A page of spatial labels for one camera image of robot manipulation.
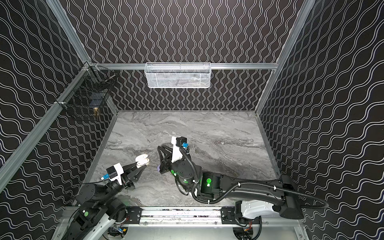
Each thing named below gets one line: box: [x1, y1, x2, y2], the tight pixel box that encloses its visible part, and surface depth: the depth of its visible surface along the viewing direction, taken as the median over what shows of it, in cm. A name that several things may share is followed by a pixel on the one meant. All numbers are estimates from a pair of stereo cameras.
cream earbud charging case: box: [135, 154, 150, 169], surface depth 61 cm
